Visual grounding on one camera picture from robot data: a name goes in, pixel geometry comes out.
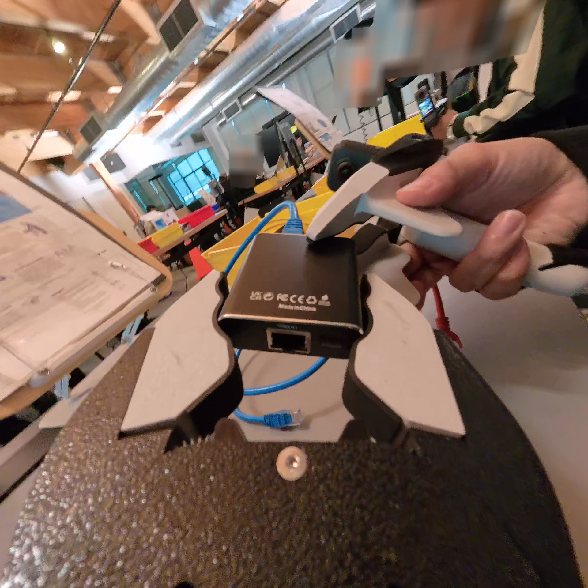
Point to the printed instruction sheet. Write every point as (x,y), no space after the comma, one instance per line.
(55,275)

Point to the orange traffic cone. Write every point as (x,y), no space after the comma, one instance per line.
(201,266)

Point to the red storage bin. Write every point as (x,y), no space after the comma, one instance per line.
(197,215)

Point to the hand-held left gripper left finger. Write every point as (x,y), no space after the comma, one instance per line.
(183,367)

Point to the grey desk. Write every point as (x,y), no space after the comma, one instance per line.
(528,367)

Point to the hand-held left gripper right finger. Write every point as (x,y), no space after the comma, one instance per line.
(404,367)

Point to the silver ventilation duct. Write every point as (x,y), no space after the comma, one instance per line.
(206,69)

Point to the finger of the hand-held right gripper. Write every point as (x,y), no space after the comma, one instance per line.
(349,202)
(390,259)

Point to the black network adapter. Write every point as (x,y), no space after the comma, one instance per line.
(294,275)

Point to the black wall speaker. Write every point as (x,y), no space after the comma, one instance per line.
(112,163)

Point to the person's right forearm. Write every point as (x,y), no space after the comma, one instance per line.
(574,142)

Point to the person's right hand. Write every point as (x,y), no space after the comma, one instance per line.
(528,193)

